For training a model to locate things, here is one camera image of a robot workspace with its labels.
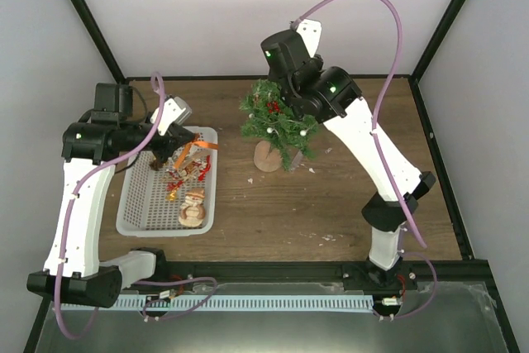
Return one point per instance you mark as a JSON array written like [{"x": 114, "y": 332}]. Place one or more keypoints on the white perforated plastic basket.
[{"x": 150, "y": 200}]

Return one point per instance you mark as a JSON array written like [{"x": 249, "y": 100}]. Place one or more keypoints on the brown pine cone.
[{"x": 156, "y": 165}]

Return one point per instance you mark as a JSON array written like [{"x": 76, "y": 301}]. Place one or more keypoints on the white ball string lights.
[{"x": 276, "y": 125}]

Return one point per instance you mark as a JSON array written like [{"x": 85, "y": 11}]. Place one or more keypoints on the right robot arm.
[{"x": 336, "y": 101}]

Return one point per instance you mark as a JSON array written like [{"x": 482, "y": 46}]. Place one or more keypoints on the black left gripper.
[{"x": 172, "y": 142}]

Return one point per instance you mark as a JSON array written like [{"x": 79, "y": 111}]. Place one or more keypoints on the black aluminium front rail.
[{"x": 352, "y": 275}]

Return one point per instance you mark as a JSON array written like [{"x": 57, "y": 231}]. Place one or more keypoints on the clear plastic battery box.
[{"x": 296, "y": 161}]

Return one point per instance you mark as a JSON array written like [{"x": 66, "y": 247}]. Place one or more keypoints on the red ribbon bow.
[{"x": 203, "y": 165}]

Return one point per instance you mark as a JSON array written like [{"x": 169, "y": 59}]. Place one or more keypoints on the white slotted cable duct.
[{"x": 267, "y": 303}]

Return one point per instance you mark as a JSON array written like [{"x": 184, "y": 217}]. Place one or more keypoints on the red berry sprig ornament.
[{"x": 274, "y": 108}]

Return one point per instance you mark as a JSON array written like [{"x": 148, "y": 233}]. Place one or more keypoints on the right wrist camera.
[{"x": 310, "y": 31}]

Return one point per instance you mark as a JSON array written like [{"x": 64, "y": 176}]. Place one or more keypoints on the wooden snowman figurine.
[{"x": 192, "y": 211}]

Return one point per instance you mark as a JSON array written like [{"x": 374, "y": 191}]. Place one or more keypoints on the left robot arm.
[{"x": 92, "y": 148}]

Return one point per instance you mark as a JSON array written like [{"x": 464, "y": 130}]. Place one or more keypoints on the small green christmas tree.
[{"x": 262, "y": 92}]

